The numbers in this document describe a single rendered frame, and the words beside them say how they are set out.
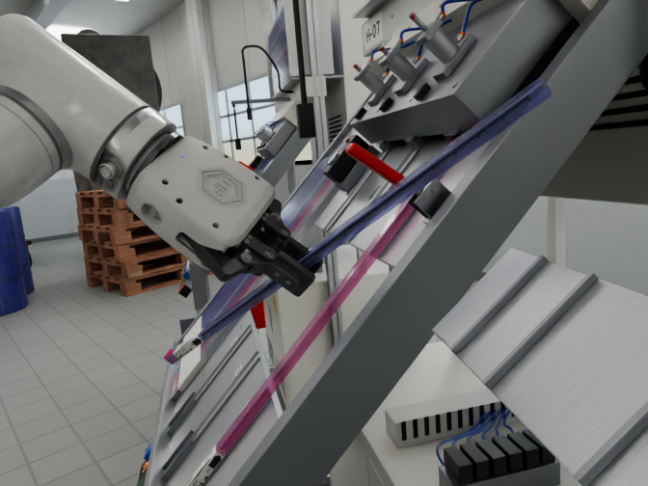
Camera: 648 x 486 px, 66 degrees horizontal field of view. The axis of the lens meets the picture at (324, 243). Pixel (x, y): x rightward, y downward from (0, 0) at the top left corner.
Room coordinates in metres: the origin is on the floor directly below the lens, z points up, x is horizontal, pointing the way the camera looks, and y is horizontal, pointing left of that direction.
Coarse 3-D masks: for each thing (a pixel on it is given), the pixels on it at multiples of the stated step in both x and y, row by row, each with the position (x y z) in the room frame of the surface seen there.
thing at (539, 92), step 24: (528, 96) 0.31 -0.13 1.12; (504, 120) 0.33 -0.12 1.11; (456, 144) 0.34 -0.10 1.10; (480, 144) 0.34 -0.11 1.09; (432, 168) 0.36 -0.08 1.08; (408, 192) 0.37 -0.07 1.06; (360, 216) 0.39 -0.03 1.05; (336, 240) 0.41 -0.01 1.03; (312, 264) 0.43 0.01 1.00; (264, 288) 0.46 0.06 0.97; (240, 312) 0.49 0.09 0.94; (168, 360) 0.57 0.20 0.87
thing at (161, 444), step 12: (168, 372) 0.85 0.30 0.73; (168, 384) 0.80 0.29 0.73; (168, 396) 0.76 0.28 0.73; (168, 408) 0.73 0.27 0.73; (156, 420) 0.69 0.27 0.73; (168, 420) 0.69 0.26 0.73; (156, 432) 0.65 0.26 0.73; (156, 444) 0.61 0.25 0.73; (168, 444) 0.63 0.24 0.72; (156, 456) 0.59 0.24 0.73; (168, 456) 0.60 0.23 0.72; (156, 468) 0.57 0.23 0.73; (156, 480) 0.54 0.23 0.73
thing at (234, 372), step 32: (224, 352) 0.73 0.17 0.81; (256, 352) 0.60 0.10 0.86; (192, 384) 0.75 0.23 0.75; (224, 384) 0.62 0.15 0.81; (256, 384) 0.53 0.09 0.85; (192, 416) 0.64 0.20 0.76; (224, 416) 0.55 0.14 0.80; (256, 416) 0.47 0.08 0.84; (192, 448) 0.56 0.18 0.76; (224, 480) 0.43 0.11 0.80
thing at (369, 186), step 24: (432, 144) 0.61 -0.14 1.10; (408, 168) 0.62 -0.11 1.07; (456, 168) 0.50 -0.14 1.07; (360, 192) 0.72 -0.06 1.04; (384, 192) 0.63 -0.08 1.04; (336, 216) 0.74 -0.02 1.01; (384, 216) 0.57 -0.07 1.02; (408, 216) 0.51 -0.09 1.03; (360, 240) 0.58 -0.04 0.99; (408, 240) 0.47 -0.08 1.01
